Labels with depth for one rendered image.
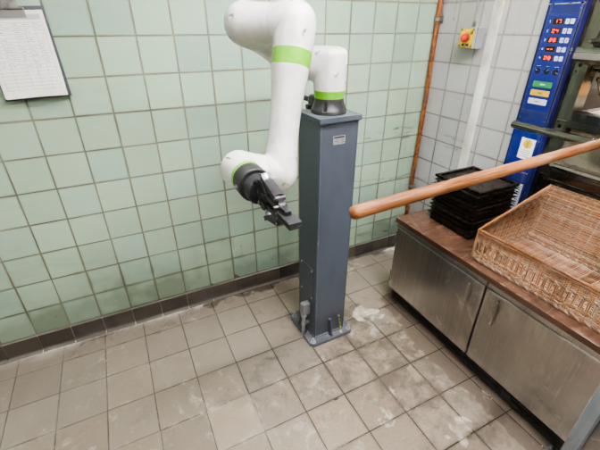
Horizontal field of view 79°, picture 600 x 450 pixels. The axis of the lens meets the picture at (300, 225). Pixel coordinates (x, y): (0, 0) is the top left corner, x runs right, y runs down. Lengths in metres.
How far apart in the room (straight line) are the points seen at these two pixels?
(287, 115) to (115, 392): 1.54
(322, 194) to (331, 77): 0.47
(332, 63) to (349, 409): 1.47
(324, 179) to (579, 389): 1.22
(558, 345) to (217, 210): 1.68
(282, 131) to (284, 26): 0.28
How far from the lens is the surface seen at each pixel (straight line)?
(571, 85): 2.09
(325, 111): 1.54
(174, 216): 2.06
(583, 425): 1.75
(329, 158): 1.54
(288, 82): 1.10
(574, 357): 1.69
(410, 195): 0.82
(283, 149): 1.08
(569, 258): 2.06
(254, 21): 1.18
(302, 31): 1.13
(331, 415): 1.82
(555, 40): 2.10
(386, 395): 1.92
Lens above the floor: 1.52
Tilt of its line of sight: 29 degrees down
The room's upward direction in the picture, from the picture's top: straight up
